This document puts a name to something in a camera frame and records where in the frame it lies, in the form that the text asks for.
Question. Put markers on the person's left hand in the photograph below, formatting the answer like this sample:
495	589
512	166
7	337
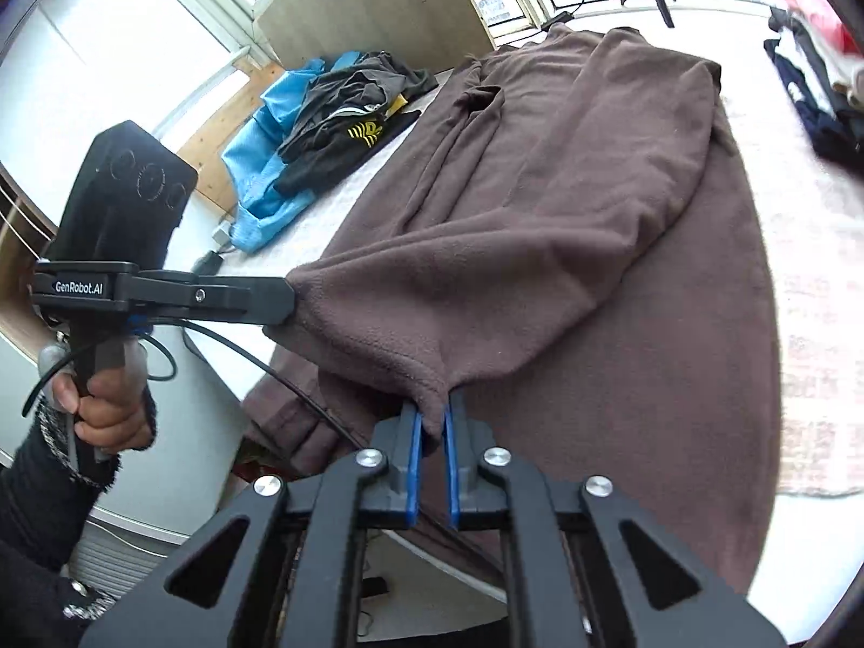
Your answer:
115	412

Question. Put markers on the navy folded garment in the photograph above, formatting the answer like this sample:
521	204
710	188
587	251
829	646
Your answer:
810	115

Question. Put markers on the black garment with yellow print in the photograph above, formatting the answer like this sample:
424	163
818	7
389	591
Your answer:
324	162

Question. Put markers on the pine plank board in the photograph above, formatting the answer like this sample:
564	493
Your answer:
209	142

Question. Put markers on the dark grey garment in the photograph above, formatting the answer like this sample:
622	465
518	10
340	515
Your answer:
351	91

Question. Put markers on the blue striped garment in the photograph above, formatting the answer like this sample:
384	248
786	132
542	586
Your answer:
263	169

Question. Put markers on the brown fleece garment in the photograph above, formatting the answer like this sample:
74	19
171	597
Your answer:
574	216

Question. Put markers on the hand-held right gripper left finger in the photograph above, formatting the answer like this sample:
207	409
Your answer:
413	466

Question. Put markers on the pink folded garment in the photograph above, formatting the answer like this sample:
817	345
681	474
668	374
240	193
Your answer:
817	13

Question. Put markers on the white charger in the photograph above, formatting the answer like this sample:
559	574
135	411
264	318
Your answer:
223	235

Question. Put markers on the brown wooden panel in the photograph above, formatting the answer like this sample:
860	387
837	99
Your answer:
378	0

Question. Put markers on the black charger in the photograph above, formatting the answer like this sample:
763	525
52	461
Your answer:
210	260

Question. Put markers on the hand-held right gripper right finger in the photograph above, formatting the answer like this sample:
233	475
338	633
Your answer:
453	466

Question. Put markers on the white folded garment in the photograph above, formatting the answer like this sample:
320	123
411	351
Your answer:
820	57

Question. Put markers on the person's left forearm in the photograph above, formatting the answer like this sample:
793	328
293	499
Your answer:
40	499

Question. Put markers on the beige folded garment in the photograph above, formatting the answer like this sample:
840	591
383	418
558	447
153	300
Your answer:
852	89

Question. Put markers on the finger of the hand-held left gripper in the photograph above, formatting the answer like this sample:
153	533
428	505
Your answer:
223	297

